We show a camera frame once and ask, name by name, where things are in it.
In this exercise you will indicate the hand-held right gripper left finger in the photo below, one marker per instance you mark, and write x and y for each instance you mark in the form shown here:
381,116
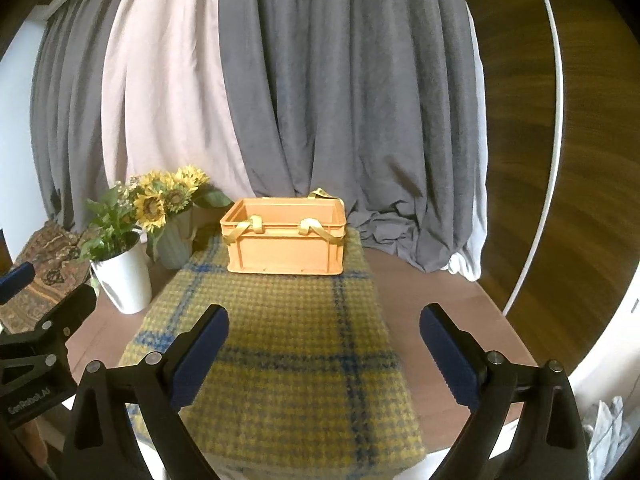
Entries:
200,360

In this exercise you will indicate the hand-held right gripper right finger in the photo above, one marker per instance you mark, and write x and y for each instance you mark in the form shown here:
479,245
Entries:
450,360

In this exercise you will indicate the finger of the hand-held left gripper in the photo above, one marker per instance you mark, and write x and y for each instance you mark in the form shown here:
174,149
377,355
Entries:
15,280
67,312

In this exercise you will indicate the orange plastic crate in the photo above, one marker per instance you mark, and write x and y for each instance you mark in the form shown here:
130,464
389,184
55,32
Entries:
285,252

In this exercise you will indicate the patterned rug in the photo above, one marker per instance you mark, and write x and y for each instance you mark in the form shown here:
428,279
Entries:
47,260

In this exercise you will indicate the potted plant in white pot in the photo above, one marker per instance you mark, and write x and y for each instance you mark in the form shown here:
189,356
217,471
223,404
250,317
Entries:
125,280

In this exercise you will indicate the yellow blue plaid mat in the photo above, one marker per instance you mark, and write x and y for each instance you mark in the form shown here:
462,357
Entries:
290,340

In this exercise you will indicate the green ribbed vase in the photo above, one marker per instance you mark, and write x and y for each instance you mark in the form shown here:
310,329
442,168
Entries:
176,247

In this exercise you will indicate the white sheer curtain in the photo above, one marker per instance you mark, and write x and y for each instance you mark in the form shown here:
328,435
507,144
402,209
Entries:
475,240

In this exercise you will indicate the sunflower bouquet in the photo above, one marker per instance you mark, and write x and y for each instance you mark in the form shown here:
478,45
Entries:
152,207

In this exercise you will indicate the grey curtain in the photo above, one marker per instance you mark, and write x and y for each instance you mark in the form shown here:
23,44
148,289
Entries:
70,125
350,100

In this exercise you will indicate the white plastic bag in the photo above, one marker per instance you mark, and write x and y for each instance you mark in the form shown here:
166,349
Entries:
607,435

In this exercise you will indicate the pink curtain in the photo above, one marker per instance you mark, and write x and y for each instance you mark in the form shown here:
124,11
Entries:
165,85

